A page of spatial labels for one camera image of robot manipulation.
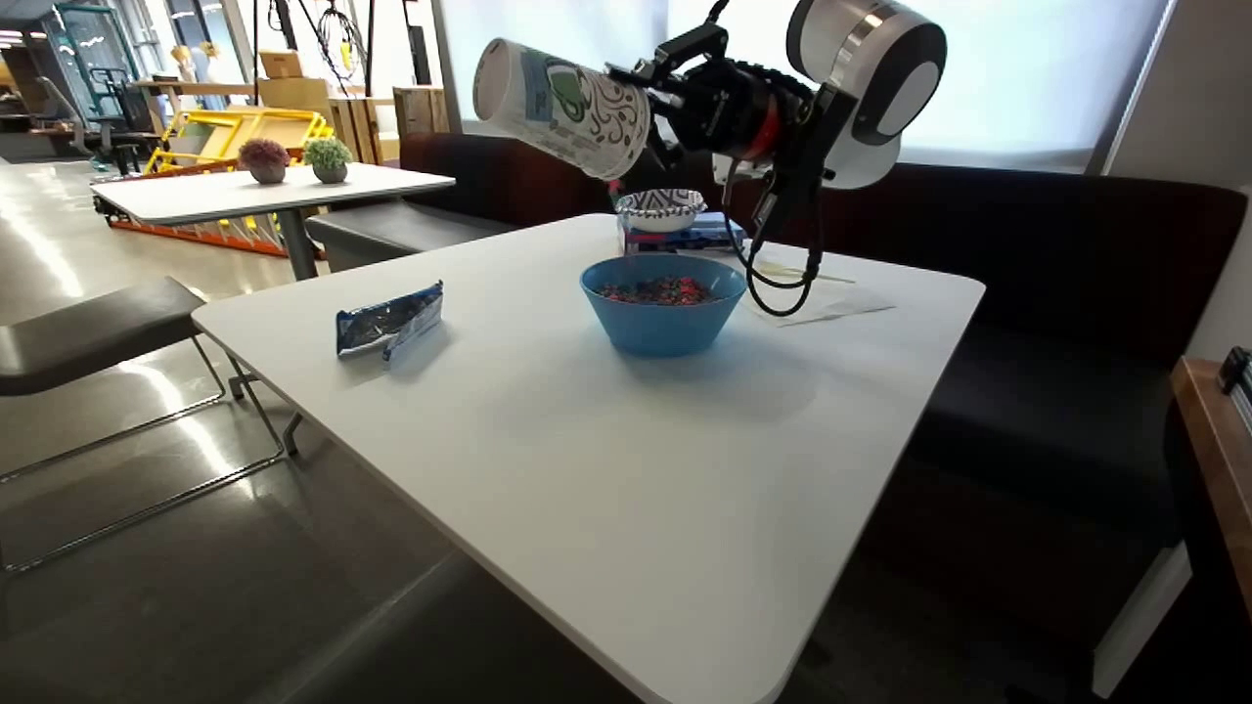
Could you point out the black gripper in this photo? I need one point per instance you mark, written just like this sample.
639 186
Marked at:
737 114

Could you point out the white printed paper cup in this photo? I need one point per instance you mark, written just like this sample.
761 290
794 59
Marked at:
561 110

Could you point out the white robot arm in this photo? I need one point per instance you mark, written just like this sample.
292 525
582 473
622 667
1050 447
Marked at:
865 63

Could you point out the blue patterned paper bowl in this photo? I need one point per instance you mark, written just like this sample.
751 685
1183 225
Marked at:
660 222

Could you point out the colourful cereal in bowl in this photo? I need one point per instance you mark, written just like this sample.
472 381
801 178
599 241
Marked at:
660 290

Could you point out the blue plastic bowl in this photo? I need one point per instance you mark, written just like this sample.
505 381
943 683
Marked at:
660 336

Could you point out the brown wooden crate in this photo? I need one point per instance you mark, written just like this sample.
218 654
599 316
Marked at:
420 123

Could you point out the white paper napkin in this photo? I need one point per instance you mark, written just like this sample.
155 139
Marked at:
836 308

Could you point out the blue silver snack wrapper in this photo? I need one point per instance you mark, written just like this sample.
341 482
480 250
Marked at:
384 324

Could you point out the cardboard box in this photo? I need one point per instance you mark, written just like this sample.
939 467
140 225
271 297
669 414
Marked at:
298 87

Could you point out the white square table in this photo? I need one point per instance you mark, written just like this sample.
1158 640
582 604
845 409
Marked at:
629 495

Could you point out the white window blind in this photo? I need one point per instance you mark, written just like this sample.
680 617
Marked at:
1041 63

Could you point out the white side table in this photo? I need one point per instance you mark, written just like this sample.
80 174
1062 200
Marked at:
221 199

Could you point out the black bench sofa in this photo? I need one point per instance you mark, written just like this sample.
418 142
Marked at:
1068 434

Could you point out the grey chair metal legs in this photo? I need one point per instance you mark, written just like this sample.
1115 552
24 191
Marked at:
91 325

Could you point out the black clamp on cabinet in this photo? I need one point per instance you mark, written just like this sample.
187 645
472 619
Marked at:
1239 372

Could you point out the wooden cabinet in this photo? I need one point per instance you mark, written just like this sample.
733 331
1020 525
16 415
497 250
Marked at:
1217 456

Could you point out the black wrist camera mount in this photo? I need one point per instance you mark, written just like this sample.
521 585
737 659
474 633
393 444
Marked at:
687 40

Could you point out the yellow frame structure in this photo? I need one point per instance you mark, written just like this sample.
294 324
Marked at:
218 130

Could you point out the orange frame under side table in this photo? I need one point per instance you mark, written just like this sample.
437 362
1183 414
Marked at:
208 238

